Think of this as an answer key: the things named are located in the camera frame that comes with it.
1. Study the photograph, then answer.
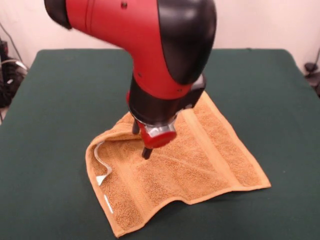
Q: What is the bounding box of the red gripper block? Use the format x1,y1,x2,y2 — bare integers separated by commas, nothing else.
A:
126,91,178,160

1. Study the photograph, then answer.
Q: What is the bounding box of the tan terry towel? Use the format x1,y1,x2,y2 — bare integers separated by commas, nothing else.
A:
85,91,272,238

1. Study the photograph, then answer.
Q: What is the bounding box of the dark green table cloth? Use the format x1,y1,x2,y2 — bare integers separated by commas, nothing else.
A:
0,48,320,240

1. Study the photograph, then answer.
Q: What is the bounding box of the black stand base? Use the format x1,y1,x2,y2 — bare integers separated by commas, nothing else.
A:
303,62,320,98

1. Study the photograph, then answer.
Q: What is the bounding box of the black cable bundle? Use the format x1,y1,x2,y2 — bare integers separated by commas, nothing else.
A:
0,22,28,108

